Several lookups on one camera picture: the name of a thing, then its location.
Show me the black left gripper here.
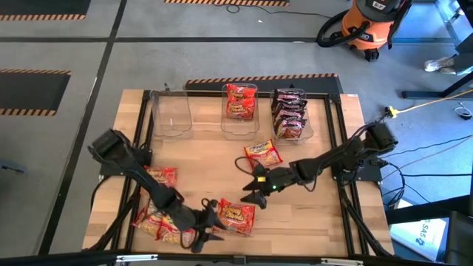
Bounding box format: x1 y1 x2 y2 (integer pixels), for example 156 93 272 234
183 208 228 255

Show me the person's leg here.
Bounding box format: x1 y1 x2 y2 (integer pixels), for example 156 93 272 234
452 51 473 77

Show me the black metal beam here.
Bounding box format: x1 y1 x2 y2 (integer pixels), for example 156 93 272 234
384 195 473 225

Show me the dark grey cabinet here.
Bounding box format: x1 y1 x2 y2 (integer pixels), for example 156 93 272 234
445 210 473 266

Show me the dark grey floor object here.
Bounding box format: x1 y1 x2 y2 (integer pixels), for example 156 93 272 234
0 158 29 174

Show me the black hazard-striped floor mat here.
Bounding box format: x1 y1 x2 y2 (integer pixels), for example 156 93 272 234
0 68 72 117
0 0 92 22
184 72 344 95
163 0 291 7

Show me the black stand foot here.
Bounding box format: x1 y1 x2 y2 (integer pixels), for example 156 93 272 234
401 72 473 100

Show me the black vacuum hose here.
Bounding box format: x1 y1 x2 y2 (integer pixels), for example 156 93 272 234
316 14 370 49

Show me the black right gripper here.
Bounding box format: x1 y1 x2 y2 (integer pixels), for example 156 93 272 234
239 165 299 210

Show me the yellow extension cord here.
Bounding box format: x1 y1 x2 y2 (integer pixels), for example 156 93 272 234
384 88 473 119

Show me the white cable coil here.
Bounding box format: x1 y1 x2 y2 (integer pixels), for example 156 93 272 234
453 101 473 121

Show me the person's foot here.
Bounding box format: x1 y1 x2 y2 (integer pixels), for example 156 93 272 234
423 55 458 76

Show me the orange shop vacuum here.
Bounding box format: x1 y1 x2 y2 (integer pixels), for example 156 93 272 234
340 0 413 62

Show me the clear plastic bin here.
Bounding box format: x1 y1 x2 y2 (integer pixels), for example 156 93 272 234
269 87 315 146
220 83 261 140
149 88 194 140

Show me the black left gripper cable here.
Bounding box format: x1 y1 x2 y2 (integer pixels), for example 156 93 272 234
180 198 220 250

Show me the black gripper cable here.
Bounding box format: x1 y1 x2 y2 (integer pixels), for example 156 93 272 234
180 198 220 250
234 155 259 178

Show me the white printed cardboard box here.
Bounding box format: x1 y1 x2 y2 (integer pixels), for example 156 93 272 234
389 199 450 262

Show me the black floor cable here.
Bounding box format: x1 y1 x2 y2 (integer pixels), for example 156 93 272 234
391 134 473 153
380 162 473 208
225 3 333 18

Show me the silver metal bracket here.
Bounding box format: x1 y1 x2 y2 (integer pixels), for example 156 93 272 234
116 253 159 263
320 257 365 266

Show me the black aluminium table frame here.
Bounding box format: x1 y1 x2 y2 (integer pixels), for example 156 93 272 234
83 88 395 266

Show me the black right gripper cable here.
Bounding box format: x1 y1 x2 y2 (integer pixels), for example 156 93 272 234
234 155 259 178

